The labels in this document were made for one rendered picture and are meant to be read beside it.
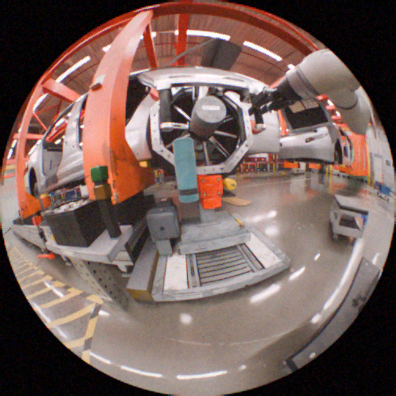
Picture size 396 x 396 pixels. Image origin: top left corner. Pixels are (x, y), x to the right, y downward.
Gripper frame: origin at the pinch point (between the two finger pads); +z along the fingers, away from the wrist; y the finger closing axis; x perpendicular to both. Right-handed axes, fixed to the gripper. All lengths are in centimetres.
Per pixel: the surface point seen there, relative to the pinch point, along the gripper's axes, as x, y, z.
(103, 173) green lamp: -19, -51, -10
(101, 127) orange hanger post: 1, -61, 5
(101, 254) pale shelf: -38, -53, -17
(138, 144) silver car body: 5, -64, 57
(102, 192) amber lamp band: -24, -51, -11
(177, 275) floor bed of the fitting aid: -75, -41, 7
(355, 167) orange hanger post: -12, 346, 18
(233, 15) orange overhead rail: 215, 50, 13
